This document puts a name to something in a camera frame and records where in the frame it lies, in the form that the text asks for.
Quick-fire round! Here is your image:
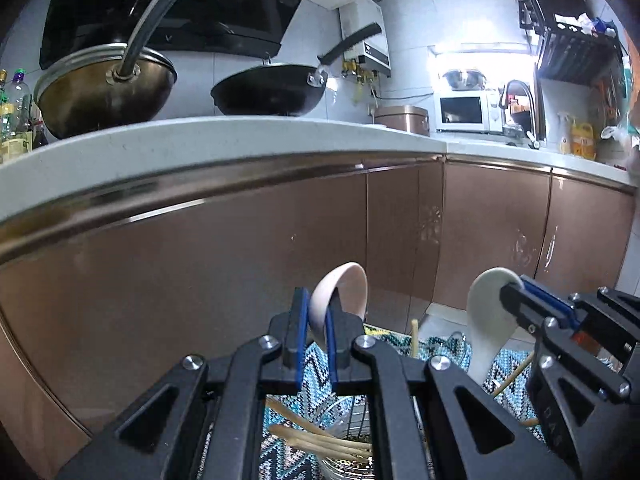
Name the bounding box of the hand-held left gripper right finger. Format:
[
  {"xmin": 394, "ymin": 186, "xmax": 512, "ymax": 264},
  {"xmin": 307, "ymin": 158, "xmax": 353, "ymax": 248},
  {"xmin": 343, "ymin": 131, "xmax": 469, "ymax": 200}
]
[{"xmin": 325, "ymin": 300, "xmax": 576, "ymax": 480}]

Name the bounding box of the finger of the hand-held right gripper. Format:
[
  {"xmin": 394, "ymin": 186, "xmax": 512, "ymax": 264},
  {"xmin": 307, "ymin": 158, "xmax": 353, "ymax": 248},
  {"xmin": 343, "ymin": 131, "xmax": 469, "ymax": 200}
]
[
  {"xmin": 520, "ymin": 275, "xmax": 640, "ymax": 363},
  {"xmin": 500, "ymin": 284, "xmax": 632, "ymax": 405}
]

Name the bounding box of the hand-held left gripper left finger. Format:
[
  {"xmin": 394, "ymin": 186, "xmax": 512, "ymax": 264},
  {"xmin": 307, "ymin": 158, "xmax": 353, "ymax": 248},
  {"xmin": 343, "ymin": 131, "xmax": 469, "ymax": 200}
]
[{"xmin": 57, "ymin": 287, "xmax": 311, "ymax": 480}]

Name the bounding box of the white ceramic spoon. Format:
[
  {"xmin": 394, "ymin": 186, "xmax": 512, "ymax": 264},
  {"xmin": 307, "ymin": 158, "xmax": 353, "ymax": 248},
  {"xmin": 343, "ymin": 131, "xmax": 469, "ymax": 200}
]
[{"xmin": 466, "ymin": 267, "xmax": 523, "ymax": 386}]

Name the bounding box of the pink ceramic spoon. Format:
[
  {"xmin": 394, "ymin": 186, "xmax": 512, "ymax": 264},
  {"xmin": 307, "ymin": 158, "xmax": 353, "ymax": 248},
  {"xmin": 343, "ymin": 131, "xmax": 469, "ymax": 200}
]
[{"xmin": 308, "ymin": 261, "xmax": 369, "ymax": 348}]

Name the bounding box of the zigzag knitted table mat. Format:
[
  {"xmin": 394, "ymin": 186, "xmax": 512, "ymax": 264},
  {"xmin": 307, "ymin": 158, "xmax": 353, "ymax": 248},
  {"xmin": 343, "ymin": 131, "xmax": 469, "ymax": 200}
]
[{"xmin": 260, "ymin": 325, "xmax": 546, "ymax": 480}]

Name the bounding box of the brown kitchen base cabinet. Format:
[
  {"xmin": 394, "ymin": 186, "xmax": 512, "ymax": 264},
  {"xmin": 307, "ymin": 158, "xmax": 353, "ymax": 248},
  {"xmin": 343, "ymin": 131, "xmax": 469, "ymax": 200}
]
[{"xmin": 0, "ymin": 152, "xmax": 633, "ymax": 480}]

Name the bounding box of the white spray bottle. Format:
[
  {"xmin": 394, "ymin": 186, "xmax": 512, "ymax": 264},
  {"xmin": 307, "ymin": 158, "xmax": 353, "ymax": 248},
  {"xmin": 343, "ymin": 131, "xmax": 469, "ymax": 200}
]
[{"xmin": 557, "ymin": 111, "xmax": 574, "ymax": 155}]

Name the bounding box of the yellow detergent bottle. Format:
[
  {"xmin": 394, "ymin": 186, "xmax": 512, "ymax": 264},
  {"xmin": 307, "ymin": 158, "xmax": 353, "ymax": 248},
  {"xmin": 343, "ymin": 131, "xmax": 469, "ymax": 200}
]
[{"xmin": 570, "ymin": 119, "xmax": 598, "ymax": 160}]

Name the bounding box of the white microwave oven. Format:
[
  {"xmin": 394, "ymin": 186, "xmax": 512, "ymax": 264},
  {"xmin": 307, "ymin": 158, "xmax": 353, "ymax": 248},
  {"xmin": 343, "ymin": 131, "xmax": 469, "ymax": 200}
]
[{"xmin": 432, "ymin": 89, "xmax": 506, "ymax": 135}]

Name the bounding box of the steel kitchen faucet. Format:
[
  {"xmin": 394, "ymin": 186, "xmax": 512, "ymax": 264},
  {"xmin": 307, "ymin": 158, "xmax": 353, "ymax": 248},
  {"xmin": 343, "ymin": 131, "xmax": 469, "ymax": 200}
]
[{"xmin": 499, "ymin": 80, "xmax": 548, "ymax": 150}]

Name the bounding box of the brown rice cooker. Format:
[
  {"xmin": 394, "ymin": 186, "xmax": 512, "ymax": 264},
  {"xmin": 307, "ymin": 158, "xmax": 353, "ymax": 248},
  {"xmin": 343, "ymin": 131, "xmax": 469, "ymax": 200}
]
[{"xmin": 374, "ymin": 105, "xmax": 431, "ymax": 137}]

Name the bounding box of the steel bowl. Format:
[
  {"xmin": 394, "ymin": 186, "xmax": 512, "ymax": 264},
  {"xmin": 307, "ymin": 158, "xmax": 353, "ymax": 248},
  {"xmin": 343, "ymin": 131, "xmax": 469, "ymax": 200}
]
[{"xmin": 442, "ymin": 67, "xmax": 488, "ymax": 91}]

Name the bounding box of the black wok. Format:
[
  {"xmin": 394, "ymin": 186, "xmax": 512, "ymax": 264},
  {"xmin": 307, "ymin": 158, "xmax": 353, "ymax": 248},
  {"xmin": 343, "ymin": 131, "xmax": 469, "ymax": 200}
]
[{"xmin": 210, "ymin": 22, "xmax": 383, "ymax": 117}]

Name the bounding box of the under-cabinet light strip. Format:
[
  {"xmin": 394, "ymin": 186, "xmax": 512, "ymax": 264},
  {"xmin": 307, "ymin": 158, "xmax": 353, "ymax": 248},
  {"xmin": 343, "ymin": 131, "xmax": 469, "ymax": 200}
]
[{"xmin": 427, "ymin": 42, "xmax": 533, "ymax": 57}]

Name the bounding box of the white water heater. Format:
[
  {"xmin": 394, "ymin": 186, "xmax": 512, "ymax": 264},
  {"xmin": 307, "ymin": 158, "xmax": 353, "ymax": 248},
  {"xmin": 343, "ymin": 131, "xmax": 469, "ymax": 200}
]
[{"xmin": 339, "ymin": 0, "xmax": 392, "ymax": 76}]

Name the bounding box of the steel wok with lid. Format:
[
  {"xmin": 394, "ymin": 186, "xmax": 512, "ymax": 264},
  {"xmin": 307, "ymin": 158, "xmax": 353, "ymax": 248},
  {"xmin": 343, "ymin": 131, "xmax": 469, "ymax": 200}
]
[{"xmin": 32, "ymin": 0, "xmax": 208, "ymax": 141}]

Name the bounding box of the dark sauce bottle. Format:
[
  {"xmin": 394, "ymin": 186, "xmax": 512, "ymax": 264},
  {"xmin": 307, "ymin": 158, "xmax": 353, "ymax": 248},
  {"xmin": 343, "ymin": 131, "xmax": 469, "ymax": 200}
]
[{"xmin": 30, "ymin": 96, "xmax": 50, "ymax": 150}]

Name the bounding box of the black range hood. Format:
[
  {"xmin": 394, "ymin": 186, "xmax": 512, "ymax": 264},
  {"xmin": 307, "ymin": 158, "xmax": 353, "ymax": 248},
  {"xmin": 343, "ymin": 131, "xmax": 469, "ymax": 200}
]
[{"xmin": 40, "ymin": 0, "xmax": 326, "ymax": 68}]

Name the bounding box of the yellow-label oil bottle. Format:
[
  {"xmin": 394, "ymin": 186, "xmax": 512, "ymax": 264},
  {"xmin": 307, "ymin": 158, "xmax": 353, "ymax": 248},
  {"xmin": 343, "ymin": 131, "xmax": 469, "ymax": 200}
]
[{"xmin": 0, "ymin": 70, "xmax": 23, "ymax": 163}]

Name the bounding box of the clear plastic bottle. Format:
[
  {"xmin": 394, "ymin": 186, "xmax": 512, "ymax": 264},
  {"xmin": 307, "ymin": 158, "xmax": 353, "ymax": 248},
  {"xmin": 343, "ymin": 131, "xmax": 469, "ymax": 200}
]
[{"xmin": 7, "ymin": 69, "xmax": 33, "ymax": 128}]

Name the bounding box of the black wall rack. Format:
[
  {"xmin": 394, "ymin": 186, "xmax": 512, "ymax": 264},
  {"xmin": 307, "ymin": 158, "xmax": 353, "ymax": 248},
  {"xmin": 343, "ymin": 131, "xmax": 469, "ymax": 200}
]
[{"xmin": 514, "ymin": 0, "xmax": 626, "ymax": 83}]

